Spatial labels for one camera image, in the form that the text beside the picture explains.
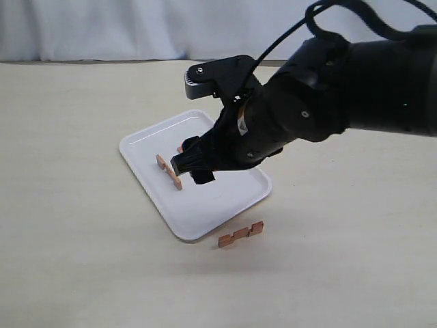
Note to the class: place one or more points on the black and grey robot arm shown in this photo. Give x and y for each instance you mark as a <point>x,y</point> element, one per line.
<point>387,86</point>

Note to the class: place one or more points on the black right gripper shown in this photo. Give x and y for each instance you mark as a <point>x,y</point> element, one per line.
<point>281,111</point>

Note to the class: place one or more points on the white rectangular plastic tray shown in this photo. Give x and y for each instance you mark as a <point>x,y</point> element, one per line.
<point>194,210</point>

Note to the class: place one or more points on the white backdrop curtain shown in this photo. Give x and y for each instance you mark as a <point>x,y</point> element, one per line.
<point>142,30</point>

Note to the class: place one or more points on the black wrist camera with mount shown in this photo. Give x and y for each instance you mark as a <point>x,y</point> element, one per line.
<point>221,78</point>

